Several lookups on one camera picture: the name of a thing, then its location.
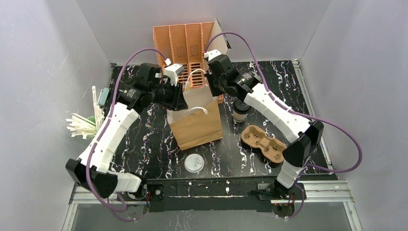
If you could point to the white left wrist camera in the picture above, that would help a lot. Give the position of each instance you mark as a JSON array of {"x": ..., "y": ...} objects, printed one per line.
[{"x": 172, "y": 72}]

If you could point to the white plastic cup lid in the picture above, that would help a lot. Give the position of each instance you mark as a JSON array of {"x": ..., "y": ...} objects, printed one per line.
[{"x": 194, "y": 163}]

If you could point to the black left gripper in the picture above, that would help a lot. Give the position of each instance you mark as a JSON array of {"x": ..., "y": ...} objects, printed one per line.
[{"x": 176, "y": 97}]

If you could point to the black cup lid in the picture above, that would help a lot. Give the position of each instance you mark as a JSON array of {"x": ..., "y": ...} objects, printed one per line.
[{"x": 241, "y": 107}]

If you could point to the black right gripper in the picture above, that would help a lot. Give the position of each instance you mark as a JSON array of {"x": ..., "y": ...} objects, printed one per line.
[{"x": 212, "y": 84}]

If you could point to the brown paper takeout bag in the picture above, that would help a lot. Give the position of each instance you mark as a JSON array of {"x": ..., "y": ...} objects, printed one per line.
[{"x": 200, "y": 123}]

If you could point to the white paper coffee cup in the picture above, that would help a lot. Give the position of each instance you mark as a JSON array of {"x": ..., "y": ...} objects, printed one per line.
[{"x": 239, "y": 117}]

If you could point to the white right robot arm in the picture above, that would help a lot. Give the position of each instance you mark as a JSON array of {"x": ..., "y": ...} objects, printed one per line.
[{"x": 302, "y": 134}]

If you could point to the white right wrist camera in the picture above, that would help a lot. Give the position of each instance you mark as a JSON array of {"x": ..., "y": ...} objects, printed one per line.
[{"x": 210, "y": 55}]

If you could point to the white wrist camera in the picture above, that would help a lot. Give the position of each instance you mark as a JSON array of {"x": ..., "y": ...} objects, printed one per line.
[
  {"x": 210, "y": 55},
  {"x": 172, "y": 72}
]

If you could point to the white board panel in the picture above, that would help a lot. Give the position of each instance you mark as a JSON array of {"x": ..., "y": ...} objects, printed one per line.
[{"x": 220, "y": 42}]

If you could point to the orange desktop file organizer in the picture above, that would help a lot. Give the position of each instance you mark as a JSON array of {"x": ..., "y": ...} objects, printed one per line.
[{"x": 185, "y": 44}]

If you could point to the white wrapped straws bundle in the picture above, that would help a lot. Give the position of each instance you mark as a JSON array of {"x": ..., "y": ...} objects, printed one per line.
[{"x": 80, "y": 126}]

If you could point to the teal eraser case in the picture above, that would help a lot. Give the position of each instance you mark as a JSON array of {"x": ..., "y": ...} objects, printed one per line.
[{"x": 102, "y": 98}]

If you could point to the green cup holder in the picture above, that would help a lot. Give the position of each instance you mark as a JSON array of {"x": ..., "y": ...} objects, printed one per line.
[{"x": 97, "y": 121}]

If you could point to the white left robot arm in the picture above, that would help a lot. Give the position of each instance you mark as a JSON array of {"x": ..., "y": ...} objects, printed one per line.
[{"x": 92, "y": 166}]

